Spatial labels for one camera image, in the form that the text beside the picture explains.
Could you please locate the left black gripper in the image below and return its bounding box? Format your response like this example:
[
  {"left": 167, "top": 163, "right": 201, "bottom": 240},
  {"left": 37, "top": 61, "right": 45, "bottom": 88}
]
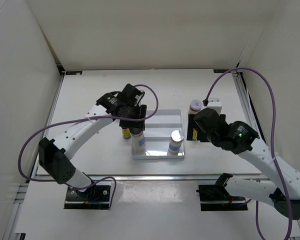
[{"left": 118, "top": 102, "right": 147, "bottom": 130}]

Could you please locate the white silver-cap bottle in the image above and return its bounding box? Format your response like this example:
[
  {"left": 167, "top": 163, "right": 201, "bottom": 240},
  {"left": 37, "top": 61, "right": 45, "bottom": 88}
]
[
  {"left": 168, "top": 130, "right": 184, "bottom": 154},
  {"left": 130, "top": 128, "right": 146, "bottom": 155}
]

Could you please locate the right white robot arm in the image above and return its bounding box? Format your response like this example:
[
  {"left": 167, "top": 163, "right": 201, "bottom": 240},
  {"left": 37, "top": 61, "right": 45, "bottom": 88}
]
[{"left": 193, "top": 108, "right": 300, "bottom": 220}]

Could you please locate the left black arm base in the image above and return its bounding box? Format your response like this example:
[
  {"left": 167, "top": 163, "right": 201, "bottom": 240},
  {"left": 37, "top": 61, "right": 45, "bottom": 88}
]
[{"left": 63, "top": 180, "right": 112, "bottom": 210}]

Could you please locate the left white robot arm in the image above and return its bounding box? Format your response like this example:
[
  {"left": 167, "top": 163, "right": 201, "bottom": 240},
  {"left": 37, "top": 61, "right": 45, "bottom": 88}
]
[{"left": 38, "top": 83, "right": 145, "bottom": 200}]

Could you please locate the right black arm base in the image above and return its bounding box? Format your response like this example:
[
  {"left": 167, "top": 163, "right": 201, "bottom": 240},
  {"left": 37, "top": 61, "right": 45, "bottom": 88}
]
[{"left": 196, "top": 173, "right": 249, "bottom": 212}]

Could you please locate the right small yellow-label bottle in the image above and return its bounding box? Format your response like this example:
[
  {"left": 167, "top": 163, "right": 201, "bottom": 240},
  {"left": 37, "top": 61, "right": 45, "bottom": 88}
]
[{"left": 192, "top": 127, "right": 198, "bottom": 141}]

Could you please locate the small yellow-label bottle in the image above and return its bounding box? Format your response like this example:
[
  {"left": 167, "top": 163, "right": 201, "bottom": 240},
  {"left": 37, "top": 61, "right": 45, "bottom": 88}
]
[
  {"left": 192, "top": 127, "right": 198, "bottom": 141},
  {"left": 121, "top": 127, "right": 131, "bottom": 139}
]

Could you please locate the right red-lid spice jar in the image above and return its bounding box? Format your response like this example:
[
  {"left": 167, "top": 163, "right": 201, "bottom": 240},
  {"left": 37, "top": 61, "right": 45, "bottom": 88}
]
[{"left": 187, "top": 99, "right": 203, "bottom": 115}]

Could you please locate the left small yellow-label bottle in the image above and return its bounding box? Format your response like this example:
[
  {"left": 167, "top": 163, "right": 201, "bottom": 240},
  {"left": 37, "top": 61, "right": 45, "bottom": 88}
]
[{"left": 121, "top": 127, "right": 131, "bottom": 139}]

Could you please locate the white three-compartment tray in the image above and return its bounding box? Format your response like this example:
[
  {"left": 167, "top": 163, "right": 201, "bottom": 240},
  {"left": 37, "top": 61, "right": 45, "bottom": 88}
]
[{"left": 131, "top": 109, "right": 185, "bottom": 161}]

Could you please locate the right blue corner label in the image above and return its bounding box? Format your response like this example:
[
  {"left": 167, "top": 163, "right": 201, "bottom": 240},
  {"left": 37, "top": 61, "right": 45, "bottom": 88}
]
[{"left": 213, "top": 69, "right": 229, "bottom": 74}]

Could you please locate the blue corner label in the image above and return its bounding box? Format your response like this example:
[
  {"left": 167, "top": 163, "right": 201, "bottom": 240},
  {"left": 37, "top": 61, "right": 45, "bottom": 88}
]
[
  {"left": 213, "top": 69, "right": 229, "bottom": 74},
  {"left": 65, "top": 71, "right": 83, "bottom": 76}
]

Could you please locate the left blue corner label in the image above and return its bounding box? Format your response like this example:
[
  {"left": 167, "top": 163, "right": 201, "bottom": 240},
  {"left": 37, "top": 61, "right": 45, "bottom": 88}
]
[{"left": 65, "top": 71, "right": 83, "bottom": 76}]

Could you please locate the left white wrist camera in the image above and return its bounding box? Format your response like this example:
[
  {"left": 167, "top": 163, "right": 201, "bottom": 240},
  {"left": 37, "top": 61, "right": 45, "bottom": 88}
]
[{"left": 135, "top": 90, "right": 145, "bottom": 101}]

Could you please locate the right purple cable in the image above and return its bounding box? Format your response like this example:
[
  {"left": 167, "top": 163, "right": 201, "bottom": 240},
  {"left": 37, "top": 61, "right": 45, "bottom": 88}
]
[{"left": 202, "top": 67, "right": 293, "bottom": 240}]

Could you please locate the purple cable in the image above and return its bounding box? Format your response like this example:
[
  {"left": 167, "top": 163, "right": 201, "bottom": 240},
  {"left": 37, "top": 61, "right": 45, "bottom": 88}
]
[
  {"left": 202, "top": 67, "right": 293, "bottom": 240},
  {"left": 17, "top": 84, "right": 160, "bottom": 210}
]

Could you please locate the aluminium front rail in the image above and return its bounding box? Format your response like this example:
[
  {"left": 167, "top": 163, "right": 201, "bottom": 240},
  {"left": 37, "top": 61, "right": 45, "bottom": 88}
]
[{"left": 34, "top": 174, "right": 267, "bottom": 181}]

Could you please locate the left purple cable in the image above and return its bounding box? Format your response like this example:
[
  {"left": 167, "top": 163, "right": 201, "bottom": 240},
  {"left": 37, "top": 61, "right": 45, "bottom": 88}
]
[{"left": 17, "top": 84, "right": 160, "bottom": 210}]

